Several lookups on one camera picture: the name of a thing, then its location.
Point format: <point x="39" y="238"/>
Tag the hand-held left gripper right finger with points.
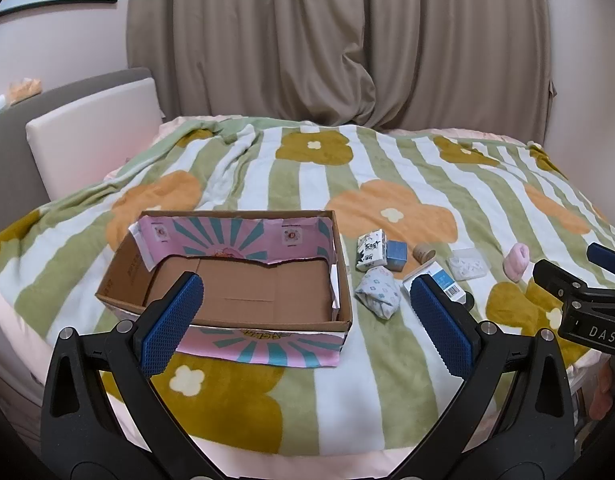
<point x="442" y="332"/>

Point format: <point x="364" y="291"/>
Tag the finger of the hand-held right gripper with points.
<point x="557" y="277"/>
<point x="607" y="258"/>

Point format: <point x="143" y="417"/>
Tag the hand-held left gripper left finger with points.
<point x="172" y="327"/>

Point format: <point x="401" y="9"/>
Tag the pink fluffy sock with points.
<point x="516" y="262"/>

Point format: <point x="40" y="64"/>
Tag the white and blue barcode box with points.
<point x="445" y="280"/>

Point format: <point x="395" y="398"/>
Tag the clear plastic floss pick box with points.
<point x="466" y="264"/>

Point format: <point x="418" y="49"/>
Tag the white patterned cloth bundle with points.
<point x="380" y="292"/>

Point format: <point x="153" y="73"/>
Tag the brown tape roll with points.
<point x="425" y="252"/>

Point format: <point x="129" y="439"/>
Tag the cardboard box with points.
<point x="247" y="285"/>

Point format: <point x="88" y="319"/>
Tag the small blue cube box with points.
<point x="396" y="255"/>

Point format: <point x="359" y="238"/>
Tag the black and white tissue pack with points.
<point x="370" y="252"/>

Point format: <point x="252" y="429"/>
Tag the person's right hand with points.
<point x="605" y="395"/>

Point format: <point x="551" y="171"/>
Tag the green striped floral blanket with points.
<point x="307" y="175"/>

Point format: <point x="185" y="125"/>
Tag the white headboard cushion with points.
<point x="92" y="130"/>

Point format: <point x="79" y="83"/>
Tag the orange crumpled cloth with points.
<point x="23" y="89"/>

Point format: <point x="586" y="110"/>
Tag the beige curtain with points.
<point x="337" y="35"/>

